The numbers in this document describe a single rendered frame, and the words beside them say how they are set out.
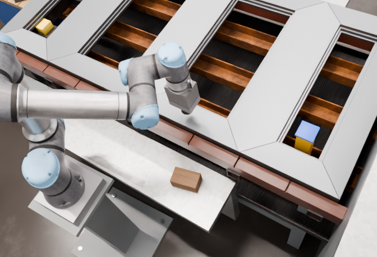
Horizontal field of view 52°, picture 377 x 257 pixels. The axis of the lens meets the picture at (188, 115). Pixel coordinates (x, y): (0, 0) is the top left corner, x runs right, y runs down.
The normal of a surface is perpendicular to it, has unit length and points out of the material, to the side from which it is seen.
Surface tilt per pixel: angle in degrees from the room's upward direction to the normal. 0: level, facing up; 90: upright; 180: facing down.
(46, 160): 9
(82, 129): 0
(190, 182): 0
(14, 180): 0
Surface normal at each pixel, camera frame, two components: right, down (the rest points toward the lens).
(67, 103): 0.32, -0.07
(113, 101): 0.32, -0.30
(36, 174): -0.09, -0.38
